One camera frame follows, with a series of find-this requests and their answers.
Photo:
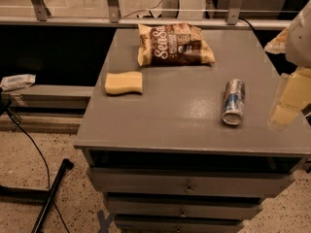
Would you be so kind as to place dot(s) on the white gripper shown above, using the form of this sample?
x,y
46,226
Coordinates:
x,y
299,40

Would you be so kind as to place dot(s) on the silver blue redbull can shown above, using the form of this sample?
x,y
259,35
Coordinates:
x,y
234,102

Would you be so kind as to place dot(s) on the yellow sponge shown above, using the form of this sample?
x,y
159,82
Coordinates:
x,y
122,83

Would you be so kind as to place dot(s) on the brown white chip bag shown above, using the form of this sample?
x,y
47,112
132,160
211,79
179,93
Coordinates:
x,y
173,44

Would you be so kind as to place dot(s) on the grey drawer cabinet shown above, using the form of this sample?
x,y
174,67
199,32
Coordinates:
x,y
176,122

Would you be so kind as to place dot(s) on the top grey drawer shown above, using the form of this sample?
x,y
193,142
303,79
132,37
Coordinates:
x,y
169,182

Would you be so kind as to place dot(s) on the grey drawer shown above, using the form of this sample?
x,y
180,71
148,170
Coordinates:
x,y
169,182
182,208
177,225

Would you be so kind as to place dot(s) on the middle grey drawer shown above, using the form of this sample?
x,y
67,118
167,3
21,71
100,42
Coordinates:
x,y
182,208

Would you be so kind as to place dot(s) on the bottom grey drawer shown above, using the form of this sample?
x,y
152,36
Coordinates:
x,y
177,225

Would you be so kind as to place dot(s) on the white plastic packet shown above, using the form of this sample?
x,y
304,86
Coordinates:
x,y
17,82

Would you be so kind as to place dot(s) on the black tripod stand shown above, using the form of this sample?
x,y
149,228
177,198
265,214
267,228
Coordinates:
x,y
44,198

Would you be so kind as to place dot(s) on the metal window rail frame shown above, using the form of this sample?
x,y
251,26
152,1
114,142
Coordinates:
x,y
129,13

